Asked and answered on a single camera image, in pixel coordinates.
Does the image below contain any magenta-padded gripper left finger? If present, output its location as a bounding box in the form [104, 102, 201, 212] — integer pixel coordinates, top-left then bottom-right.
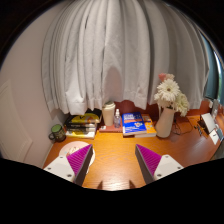
[43, 143, 94, 187]

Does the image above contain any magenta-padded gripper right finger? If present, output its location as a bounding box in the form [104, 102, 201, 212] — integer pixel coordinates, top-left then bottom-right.
[134, 143, 185, 185]

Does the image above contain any dark green mug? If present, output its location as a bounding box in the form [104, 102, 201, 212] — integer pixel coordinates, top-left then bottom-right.
[48, 123, 67, 143]

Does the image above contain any white and yellow book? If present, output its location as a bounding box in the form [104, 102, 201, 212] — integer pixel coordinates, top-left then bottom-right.
[65, 129, 97, 139]

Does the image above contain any white ceramic vase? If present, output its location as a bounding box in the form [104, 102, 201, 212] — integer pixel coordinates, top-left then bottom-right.
[154, 106, 176, 139]

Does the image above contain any yellow orange book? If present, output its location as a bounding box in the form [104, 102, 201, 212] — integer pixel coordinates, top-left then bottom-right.
[134, 113, 157, 138]

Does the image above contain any blue book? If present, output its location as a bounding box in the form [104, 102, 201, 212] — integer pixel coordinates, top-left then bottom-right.
[121, 112, 148, 137]

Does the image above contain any white paper sheet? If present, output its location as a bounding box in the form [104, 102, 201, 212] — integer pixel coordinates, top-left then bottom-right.
[208, 128, 221, 145]

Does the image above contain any red-brown book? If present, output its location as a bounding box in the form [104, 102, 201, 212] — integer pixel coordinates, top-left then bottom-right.
[98, 123, 124, 134]

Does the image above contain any silver laptop on stand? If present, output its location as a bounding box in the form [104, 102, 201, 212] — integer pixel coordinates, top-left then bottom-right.
[199, 112, 218, 134]

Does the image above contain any clear spray bottle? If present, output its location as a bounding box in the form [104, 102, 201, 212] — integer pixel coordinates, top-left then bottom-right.
[113, 108, 122, 129]

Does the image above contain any white tumbler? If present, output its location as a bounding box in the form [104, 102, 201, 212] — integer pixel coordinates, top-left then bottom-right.
[101, 100, 117, 127]

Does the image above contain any white flower bouquet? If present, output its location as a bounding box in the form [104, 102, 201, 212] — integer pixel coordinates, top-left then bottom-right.
[153, 73, 190, 118]

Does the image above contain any white curtain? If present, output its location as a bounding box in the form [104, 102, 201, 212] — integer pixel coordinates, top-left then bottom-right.
[41, 0, 210, 116]

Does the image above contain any black cable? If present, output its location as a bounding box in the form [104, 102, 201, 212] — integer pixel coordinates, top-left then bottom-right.
[171, 114, 194, 135]

